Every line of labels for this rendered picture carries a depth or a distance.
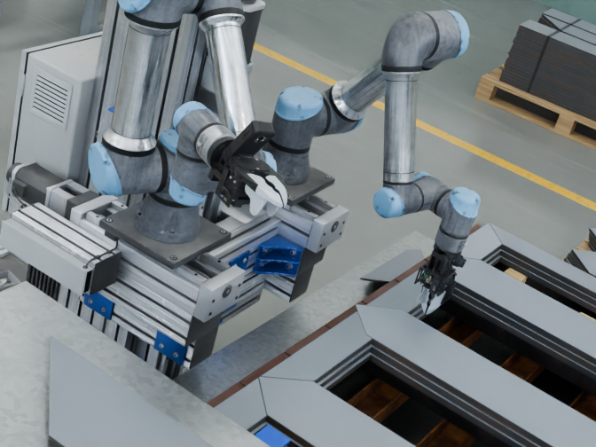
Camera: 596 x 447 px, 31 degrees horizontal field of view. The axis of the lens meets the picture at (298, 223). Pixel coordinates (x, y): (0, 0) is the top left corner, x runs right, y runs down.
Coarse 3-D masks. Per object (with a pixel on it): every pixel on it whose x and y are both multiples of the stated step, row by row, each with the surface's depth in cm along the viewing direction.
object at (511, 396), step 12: (504, 384) 260; (516, 384) 261; (528, 384) 262; (492, 396) 254; (504, 396) 255; (516, 396) 257; (528, 396) 258; (492, 408) 250; (504, 408) 251; (516, 408) 253
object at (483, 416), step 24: (528, 264) 321; (456, 288) 298; (552, 288) 318; (576, 288) 315; (480, 312) 294; (504, 312) 292; (528, 336) 288; (552, 336) 286; (360, 360) 260; (384, 360) 262; (408, 360) 259; (576, 360) 283; (432, 384) 256; (456, 408) 253; (480, 408) 251; (288, 432) 226; (504, 432) 249; (528, 432) 246
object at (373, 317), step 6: (372, 306) 276; (366, 312) 272; (372, 312) 273; (378, 312) 274; (384, 312) 275; (390, 312) 275; (396, 312) 276; (360, 318) 269; (366, 318) 270; (372, 318) 271; (378, 318) 271; (384, 318) 272; (366, 324) 268; (372, 324) 269; (378, 324) 269; (366, 330) 265
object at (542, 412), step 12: (540, 396) 259; (552, 396) 260; (528, 408) 254; (540, 408) 255; (552, 408) 256; (564, 408) 257; (516, 420) 248; (528, 420) 249; (540, 420) 251; (552, 420) 252; (540, 432) 247
